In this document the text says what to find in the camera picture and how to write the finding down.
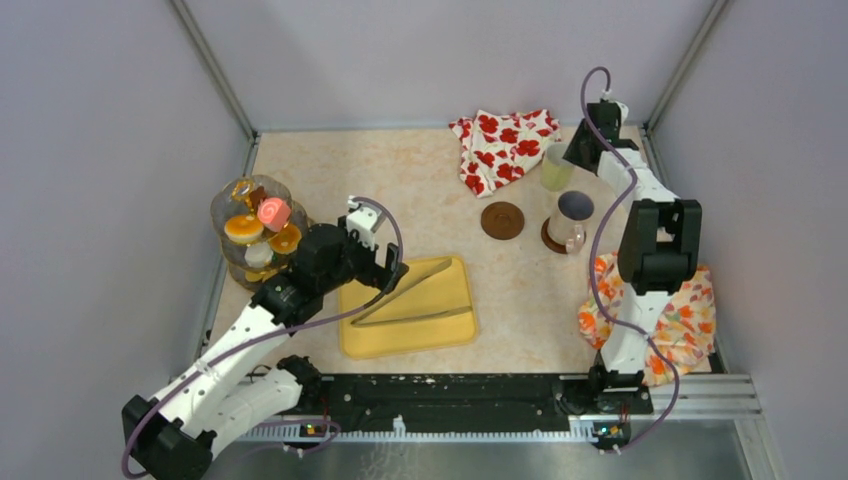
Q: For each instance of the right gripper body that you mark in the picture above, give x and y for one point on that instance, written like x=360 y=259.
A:
x=573 y=152

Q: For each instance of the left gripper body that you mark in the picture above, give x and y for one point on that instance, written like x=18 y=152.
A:
x=360 y=264

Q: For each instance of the pink pearlescent mug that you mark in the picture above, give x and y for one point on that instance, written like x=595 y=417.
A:
x=568 y=219

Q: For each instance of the orange glazed donut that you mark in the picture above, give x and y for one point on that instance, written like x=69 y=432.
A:
x=286 y=240
x=243 y=229

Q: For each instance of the metal serving tongs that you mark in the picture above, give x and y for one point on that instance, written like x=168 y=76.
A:
x=438 y=292

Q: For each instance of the pink swirl roll cake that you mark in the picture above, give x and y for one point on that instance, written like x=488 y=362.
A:
x=274 y=213

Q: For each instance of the three-tier glass dessert stand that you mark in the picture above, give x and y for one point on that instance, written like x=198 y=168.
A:
x=231 y=201

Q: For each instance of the brown star cookie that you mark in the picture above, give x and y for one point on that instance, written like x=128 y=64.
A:
x=256 y=197

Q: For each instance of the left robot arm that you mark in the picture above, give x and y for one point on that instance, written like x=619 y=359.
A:
x=179 y=431

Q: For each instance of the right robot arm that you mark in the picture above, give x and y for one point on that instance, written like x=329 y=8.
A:
x=658 y=250

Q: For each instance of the green mug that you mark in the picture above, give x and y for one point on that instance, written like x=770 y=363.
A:
x=556 y=169

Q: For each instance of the red poppy cloth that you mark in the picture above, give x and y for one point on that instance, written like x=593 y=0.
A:
x=497 y=150

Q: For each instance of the yellow plastic tray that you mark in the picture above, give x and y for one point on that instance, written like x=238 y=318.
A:
x=369 y=343

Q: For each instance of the right brown coaster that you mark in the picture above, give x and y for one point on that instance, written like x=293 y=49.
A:
x=549 y=242

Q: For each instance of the brown coaster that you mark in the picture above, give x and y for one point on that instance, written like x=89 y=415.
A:
x=549 y=242
x=502 y=220

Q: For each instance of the left brown coaster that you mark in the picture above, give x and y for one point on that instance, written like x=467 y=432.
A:
x=502 y=220

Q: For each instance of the orange floral cloth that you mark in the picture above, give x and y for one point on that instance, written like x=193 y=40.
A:
x=684 y=332

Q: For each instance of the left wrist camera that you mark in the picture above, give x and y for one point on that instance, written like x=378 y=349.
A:
x=363 y=220

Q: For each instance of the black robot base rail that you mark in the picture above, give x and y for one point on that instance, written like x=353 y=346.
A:
x=460 y=403

